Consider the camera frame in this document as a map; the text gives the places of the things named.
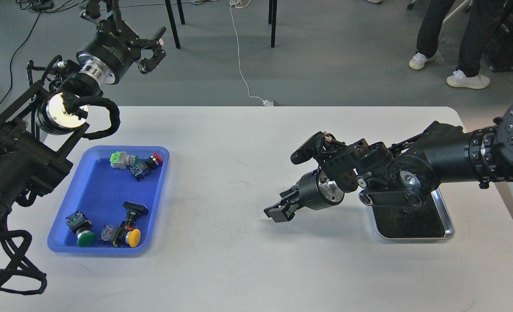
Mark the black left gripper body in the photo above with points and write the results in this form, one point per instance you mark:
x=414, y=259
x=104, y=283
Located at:
x=112, y=47

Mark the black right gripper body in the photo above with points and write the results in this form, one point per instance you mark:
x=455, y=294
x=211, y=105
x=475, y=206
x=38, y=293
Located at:
x=314, y=190

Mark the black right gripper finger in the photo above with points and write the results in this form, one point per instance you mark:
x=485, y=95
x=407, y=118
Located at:
x=284, y=212
x=288, y=195

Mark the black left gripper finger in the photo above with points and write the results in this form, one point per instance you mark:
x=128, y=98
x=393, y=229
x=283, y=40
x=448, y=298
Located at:
x=91, y=10
x=155, y=45

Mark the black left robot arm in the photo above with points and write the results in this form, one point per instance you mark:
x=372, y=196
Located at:
x=41, y=127

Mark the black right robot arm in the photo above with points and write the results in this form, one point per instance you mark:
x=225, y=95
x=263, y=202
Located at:
x=402, y=175

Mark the silver metal tray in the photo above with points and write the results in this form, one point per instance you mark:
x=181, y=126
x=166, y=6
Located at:
x=406, y=224

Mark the blue plastic tray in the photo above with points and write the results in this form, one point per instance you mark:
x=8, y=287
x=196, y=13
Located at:
x=99, y=191

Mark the black table leg left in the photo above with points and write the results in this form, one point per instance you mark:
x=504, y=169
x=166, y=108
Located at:
x=171, y=17

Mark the black table leg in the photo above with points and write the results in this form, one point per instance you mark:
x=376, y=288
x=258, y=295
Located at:
x=272, y=17
x=171, y=17

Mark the green white push button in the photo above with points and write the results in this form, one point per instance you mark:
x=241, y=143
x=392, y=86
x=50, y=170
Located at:
x=122, y=160

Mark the black table leg right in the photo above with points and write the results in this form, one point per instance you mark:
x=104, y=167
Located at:
x=272, y=17

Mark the yellow mushroom push button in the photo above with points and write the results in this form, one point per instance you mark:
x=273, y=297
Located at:
x=116, y=235

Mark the green mushroom push button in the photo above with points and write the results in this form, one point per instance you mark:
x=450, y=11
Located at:
x=79, y=224

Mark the red push button switch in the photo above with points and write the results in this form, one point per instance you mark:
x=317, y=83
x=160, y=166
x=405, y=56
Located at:
x=140, y=168

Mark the black push button switch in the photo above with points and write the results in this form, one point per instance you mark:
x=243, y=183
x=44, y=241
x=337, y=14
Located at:
x=133, y=211

